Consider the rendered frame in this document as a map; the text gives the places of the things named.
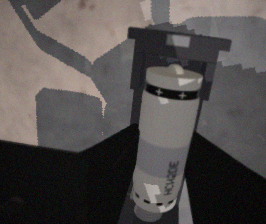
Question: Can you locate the grey cylindrical battery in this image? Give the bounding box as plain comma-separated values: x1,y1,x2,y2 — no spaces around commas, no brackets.
132,63,203,213

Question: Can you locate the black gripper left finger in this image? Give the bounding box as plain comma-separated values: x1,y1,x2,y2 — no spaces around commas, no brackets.
0,123,140,224

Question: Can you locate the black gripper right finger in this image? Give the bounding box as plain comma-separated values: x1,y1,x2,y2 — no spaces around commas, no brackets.
184,131,266,224

